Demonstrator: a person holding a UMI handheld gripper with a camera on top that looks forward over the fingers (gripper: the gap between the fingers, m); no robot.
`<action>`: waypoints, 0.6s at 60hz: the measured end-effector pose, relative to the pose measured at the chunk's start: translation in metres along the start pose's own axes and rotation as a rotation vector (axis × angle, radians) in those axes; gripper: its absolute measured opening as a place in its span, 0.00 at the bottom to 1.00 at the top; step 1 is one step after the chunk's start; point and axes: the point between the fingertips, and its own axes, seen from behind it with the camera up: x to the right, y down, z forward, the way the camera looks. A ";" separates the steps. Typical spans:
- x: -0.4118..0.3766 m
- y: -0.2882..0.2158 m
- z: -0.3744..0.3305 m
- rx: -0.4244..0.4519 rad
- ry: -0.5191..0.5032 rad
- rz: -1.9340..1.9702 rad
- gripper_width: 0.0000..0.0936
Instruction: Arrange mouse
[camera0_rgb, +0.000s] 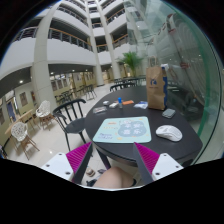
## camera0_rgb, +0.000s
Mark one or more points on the green potted palm plant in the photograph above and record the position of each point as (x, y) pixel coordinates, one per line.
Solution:
(132, 60)

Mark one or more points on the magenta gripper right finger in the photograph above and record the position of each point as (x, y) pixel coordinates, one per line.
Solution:
(146, 160)

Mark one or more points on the black wooden chair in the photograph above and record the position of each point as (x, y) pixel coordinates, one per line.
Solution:
(70, 117)

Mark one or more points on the clear plastic packet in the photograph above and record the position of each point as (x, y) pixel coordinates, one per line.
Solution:
(99, 109)

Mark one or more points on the brown paper bag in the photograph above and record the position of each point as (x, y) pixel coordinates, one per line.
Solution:
(155, 83)

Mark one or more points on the blue capped small bottle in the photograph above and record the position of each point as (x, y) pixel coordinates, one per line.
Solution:
(120, 102)

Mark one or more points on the grey small pouch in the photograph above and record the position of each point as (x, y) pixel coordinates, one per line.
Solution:
(168, 113)

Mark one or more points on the white small box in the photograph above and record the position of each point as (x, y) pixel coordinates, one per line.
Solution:
(113, 105)

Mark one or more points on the white ornate chair near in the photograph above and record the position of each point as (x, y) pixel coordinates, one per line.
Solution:
(20, 133)

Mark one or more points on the black chair behind table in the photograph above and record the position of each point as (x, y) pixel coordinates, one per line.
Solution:
(121, 86)

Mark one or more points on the round black table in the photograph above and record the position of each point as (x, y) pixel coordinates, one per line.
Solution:
(184, 151)

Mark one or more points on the light green mouse pad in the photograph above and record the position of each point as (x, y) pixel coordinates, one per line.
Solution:
(124, 130)

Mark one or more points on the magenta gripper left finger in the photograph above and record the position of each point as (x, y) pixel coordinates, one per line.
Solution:
(78, 160)

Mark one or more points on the white blue tissue packet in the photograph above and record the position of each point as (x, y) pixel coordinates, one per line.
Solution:
(141, 105)

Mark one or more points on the white ornate chair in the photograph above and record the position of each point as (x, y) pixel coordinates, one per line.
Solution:
(20, 133)
(44, 114)

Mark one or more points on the person's bare knee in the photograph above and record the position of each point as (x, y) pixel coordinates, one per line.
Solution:
(115, 178)

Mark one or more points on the small white card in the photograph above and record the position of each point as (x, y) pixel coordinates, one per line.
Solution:
(105, 103)

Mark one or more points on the orange flat packet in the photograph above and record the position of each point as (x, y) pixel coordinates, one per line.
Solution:
(127, 102)

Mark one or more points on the white ornate chair far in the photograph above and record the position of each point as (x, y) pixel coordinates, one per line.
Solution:
(44, 114)

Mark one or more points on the white computer mouse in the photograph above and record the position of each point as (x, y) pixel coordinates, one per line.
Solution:
(169, 132)

